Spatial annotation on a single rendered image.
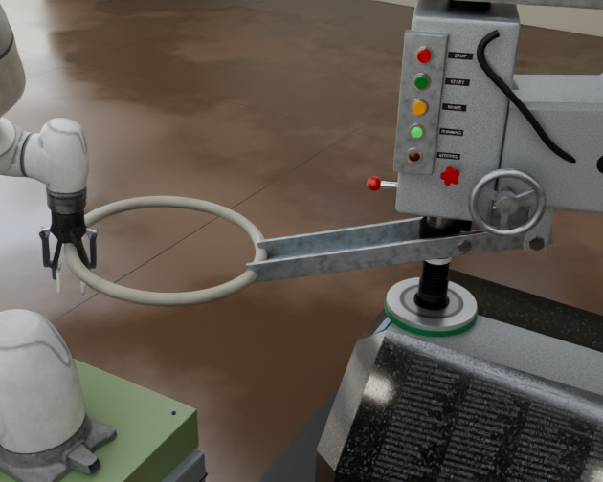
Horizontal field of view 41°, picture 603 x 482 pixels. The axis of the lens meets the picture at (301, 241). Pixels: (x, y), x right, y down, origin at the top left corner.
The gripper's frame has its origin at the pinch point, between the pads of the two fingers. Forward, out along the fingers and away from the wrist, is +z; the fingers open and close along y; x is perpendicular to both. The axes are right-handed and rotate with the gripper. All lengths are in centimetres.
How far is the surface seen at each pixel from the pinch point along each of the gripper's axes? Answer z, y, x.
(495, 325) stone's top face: -6, 99, -24
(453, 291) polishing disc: -8, 92, -12
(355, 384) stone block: 8, 67, -28
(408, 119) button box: -56, 70, -24
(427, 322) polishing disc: -8, 82, -25
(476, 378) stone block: -3, 91, -38
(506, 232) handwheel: -37, 91, -35
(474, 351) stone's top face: -6, 92, -33
